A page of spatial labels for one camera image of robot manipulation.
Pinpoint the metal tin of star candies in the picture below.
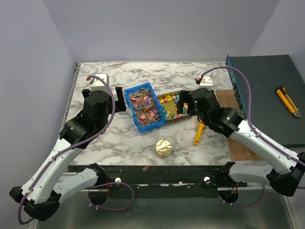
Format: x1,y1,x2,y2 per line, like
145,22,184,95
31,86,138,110
157,91,191,125

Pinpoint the yellow plastic scoop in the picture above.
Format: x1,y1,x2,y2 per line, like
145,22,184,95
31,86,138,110
193,118,205,146

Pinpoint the blue plastic candy bin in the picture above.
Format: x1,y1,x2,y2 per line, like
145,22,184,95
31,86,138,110
124,83,165,133

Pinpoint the gold round lid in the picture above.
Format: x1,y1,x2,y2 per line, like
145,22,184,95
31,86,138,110
155,140,173,154

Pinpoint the clear plastic round container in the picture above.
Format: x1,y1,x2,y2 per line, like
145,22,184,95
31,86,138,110
156,153,172,159

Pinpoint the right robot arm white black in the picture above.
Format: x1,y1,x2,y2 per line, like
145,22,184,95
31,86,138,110
177,88,305,197

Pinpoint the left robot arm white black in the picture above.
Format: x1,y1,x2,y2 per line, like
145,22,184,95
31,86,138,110
9,87,126,221

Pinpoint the wooden board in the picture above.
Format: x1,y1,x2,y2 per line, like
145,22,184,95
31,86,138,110
215,90,262,161

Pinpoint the dark green box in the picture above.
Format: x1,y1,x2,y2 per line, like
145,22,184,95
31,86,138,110
225,55,305,148

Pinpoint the yellow utility knife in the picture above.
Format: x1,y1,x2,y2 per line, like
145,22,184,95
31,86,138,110
275,86,301,118

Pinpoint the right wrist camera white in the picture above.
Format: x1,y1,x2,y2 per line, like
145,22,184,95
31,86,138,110
195,76,213,90

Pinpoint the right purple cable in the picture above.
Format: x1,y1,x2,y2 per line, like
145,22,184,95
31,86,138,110
196,66,305,208

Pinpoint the purple cable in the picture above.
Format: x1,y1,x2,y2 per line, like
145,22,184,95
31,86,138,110
18,75,135,225
196,66,305,208

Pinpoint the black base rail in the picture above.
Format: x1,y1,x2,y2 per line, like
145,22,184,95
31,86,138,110
78,164,248,198

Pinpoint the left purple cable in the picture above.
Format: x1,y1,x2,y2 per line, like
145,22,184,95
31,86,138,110
18,75,135,225

